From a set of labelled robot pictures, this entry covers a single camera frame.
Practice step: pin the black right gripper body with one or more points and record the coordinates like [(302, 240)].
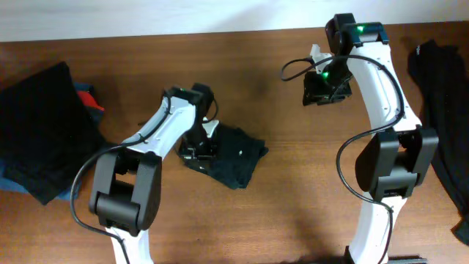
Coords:
[(323, 95)]

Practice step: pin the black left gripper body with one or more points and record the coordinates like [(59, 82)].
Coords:
[(196, 152)]

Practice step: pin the dark green t-shirt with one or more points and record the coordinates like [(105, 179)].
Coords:
[(235, 157)]

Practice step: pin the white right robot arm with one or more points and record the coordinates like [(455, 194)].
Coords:
[(398, 155)]

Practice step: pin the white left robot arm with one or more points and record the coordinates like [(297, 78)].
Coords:
[(127, 182)]

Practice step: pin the black garment at right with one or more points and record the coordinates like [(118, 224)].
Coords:
[(440, 73)]

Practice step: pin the red garment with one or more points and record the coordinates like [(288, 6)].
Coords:
[(89, 101)]

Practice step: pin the folded black garment stack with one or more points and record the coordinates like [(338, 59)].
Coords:
[(47, 133)]

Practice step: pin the blue garment under stack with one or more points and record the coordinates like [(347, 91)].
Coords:
[(96, 116)]

